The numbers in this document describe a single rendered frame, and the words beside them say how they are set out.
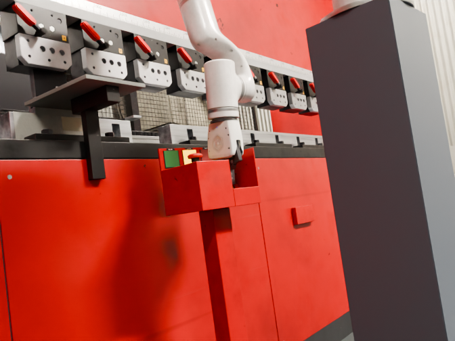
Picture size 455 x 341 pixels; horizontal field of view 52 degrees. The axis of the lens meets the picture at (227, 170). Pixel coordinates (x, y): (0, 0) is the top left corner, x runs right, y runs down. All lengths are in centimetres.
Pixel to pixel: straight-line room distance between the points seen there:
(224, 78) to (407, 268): 67
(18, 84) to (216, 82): 93
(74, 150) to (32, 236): 24
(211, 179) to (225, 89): 25
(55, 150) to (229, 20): 113
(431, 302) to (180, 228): 77
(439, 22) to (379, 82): 358
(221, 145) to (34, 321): 61
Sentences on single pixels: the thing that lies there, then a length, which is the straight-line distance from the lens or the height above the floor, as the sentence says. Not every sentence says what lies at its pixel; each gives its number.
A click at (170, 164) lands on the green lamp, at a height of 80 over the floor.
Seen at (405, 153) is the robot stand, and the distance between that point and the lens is 89.
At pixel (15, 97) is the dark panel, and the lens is 194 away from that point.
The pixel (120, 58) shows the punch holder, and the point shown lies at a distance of 154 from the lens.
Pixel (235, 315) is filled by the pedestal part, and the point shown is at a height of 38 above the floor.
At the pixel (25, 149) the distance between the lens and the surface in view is 115.
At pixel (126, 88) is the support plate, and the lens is 122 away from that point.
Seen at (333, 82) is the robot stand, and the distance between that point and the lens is 96.
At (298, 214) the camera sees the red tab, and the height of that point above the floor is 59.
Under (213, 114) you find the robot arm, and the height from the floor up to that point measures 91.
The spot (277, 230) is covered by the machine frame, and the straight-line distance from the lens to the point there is 185.
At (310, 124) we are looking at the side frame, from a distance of 326.
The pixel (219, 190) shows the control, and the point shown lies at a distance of 116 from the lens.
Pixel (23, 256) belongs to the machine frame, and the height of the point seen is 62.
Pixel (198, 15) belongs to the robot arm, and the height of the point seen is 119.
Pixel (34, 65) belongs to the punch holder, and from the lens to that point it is 136.
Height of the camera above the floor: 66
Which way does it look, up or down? 4 degrees up
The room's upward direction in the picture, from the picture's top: 8 degrees counter-clockwise
